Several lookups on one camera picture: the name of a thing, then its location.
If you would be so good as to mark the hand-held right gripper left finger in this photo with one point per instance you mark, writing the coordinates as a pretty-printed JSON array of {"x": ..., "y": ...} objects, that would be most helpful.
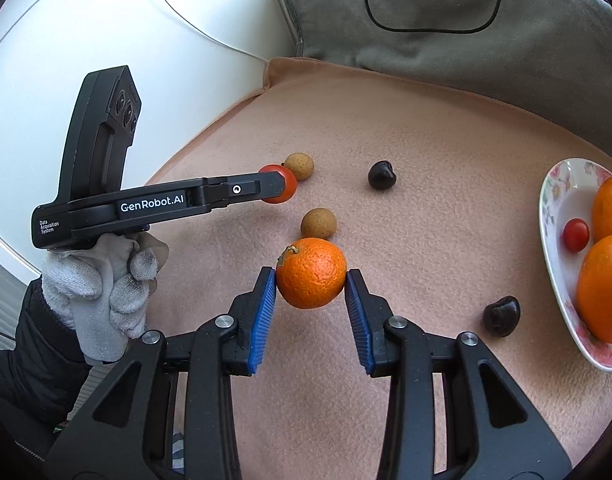
[{"x": 266, "y": 320}]

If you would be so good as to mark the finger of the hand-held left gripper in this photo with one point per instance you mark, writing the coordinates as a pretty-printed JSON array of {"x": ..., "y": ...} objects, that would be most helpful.
[{"x": 236, "y": 190}]

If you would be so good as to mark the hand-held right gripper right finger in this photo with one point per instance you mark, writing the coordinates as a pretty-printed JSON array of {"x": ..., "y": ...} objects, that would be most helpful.
[{"x": 360, "y": 320}]

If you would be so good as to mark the red cherry tomato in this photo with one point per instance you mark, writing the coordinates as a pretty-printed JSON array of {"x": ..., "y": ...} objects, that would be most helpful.
[
  {"x": 576, "y": 235},
  {"x": 287, "y": 185}
]

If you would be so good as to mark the tangerine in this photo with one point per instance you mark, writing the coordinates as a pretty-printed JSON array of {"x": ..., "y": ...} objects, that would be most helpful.
[{"x": 311, "y": 272}]

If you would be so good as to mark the brown longan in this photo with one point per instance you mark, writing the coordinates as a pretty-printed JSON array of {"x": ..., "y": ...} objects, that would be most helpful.
[
  {"x": 318, "y": 223},
  {"x": 300, "y": 166}
]

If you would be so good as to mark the dark brown chestnut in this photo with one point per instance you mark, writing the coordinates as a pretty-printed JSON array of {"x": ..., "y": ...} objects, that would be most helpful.
[
  {"x": 501, "y": 316},
  {"x": 382, "y": 175}
]

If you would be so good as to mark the floral white bowl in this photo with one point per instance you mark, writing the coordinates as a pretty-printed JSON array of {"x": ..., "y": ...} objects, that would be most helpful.
[{"x": 556, "y": 260}]

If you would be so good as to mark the large orange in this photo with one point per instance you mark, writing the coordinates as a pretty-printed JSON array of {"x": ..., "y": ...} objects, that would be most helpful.
[
  {"x": 610, "y": 207},
  {"x": 603, "y": 290}
]

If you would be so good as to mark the person's left forearm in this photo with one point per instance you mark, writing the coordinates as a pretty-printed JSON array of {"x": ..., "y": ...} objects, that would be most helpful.
[{"x": 31, "y": 360}]

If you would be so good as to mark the person's left hand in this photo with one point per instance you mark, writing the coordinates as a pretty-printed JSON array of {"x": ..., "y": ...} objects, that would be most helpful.
[{"x": 86, "y": 280}]

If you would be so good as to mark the pink blanket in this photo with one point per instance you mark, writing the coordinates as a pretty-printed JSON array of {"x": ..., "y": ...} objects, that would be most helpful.
[{"x": 411, "y": 240}]

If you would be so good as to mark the grey cushion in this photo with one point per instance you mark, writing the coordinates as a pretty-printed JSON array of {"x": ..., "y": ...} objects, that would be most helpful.
[{"x": 486, "y": 60}]

